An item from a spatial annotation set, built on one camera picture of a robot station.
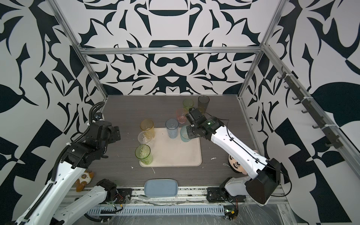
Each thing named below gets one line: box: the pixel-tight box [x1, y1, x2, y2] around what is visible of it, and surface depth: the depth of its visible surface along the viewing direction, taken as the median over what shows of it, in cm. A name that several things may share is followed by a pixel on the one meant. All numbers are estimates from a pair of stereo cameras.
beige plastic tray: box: [139, 127, 203, 168], surface depth 91 cm
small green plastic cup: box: [182, 98, 195, 113], surface depth 107 cm
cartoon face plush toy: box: [227, 154, 248, 175], surface depth 80 cm
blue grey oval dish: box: [143, 179, 179, 198], surface depth 76 cm
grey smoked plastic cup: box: [197, 94, 210, 115], surface depth 104 cm
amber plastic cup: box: [139, 118, 156, 140], surface depth 88 cm
